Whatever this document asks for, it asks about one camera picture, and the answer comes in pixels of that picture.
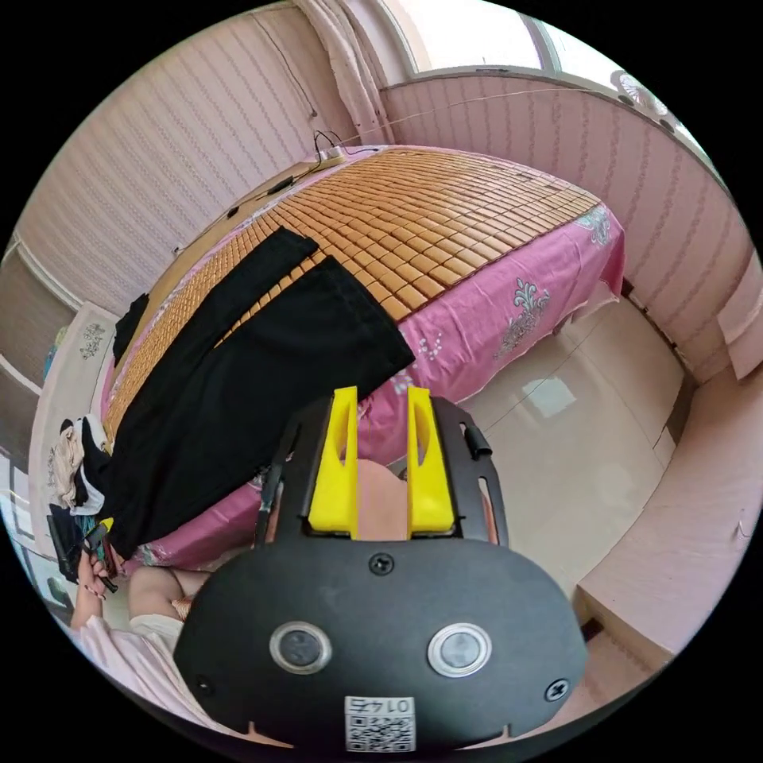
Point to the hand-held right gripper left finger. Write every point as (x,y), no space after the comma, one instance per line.
(337,489)

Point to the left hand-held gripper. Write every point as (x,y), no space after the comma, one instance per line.
(65,542)

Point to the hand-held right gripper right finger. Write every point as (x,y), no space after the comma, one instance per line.
(429,495)

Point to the black pants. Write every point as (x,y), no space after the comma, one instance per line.
(238,381)

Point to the person's left forearm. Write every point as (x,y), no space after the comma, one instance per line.
(88,608)

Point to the person's left hand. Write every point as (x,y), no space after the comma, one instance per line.
(95,581)

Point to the pile of clothes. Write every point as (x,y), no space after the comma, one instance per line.
(77,465)

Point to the person's body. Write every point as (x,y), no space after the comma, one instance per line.
(149,656)

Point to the small black garment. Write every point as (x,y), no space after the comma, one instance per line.
(130,325)

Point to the cupboard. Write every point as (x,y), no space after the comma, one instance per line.
(30,334)

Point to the bed with woven mat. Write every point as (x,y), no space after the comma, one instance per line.
(417,238)

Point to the white power strip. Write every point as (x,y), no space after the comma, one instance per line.
(329,156)

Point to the pink curtain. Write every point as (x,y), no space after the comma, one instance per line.
(352,65)

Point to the white fan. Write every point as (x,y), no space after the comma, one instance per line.
(641,94)

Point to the window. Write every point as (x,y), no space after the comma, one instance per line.
(477,36)

